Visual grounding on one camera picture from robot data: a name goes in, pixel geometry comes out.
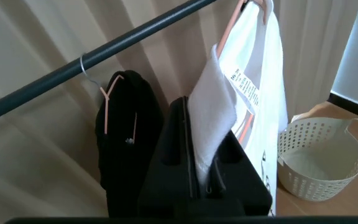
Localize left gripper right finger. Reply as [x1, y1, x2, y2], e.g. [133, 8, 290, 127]
[208, 130, 273, 217]

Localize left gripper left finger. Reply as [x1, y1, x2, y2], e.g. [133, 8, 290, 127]
[137, 96, 201, 218]

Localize black shorts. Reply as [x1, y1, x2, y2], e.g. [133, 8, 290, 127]
[94, 70, 165, 218]

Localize white garment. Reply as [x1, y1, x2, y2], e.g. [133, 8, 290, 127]
[187, 0, 288, 216]

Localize pink clothes hanger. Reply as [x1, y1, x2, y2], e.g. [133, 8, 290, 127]
[79, 54, 139, 144]
[215, 0, 269, 144]

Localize white laundry basket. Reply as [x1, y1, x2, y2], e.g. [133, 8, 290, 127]
[277, 116, 358, 202]

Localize black clothes rack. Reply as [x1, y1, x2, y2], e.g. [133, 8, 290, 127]
[0, 0, 217, 128]

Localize white curtain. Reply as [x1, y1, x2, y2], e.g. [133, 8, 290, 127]
[0, 0, 358, 218]

